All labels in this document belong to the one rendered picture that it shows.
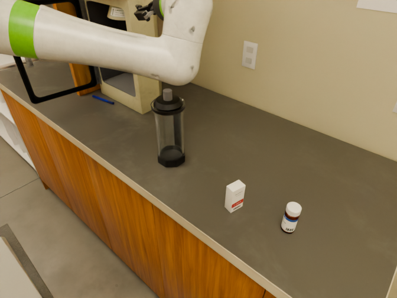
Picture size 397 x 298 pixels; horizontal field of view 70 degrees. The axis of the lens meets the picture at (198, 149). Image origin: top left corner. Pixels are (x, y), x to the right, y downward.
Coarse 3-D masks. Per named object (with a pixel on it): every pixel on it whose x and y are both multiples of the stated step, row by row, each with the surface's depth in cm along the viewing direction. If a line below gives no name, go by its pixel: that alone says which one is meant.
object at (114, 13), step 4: (112, 8) 112; (116, 8) 111; (120, 8) 110; (108, 12) 115; (112, 12) 112; (116, 12) 111; (120, 12) 111; (108, 16) 114; (112, 16) 112; (116, 16) 111; (120, 16) 111; (124, 16) 111; (120, 20) 112; (124, 20) 111
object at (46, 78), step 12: (72, 12) 117; (24, 60) 114; (36, 60) 117; (36, 72) 119; (48, 72) 122; (60, 72) 125; (72, 72) 129; (84, 72) 132; (36, 84) 121; (48, 84) 124; (60, 84) 128; (72, 84) 131; (84, 84) 135
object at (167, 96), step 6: (168, 90) 86; (162, 96) 90; (168, 96) 87; (174, 96) 90; (156, 102) 87; (162, 102) 87; (168, 102) 87; (174, 102) 87; (180, 102) 88; (162, 108) 86; (168, 108) 86; (174, 108) 86
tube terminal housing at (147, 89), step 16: (96, 0) 112; (112, 0) 105; (128, 0) 100; (144, 0) 105; (128, 16) 103; (144, 32) 111; (144, 80) 121; (112, 96) 139; (128, 96) 129; (144, 96) 124; (144, 112) 128
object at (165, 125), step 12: (156, 108) 87; (180, 108) 87; (156, 120) 90; (168, 120) 88; (180, 120) 90; (156, 132) 95; (168, 132) 91; (180, 132) 93; (168, 144) 93; (180, 144) 96; (168, 156) 96; (180, 156) 98
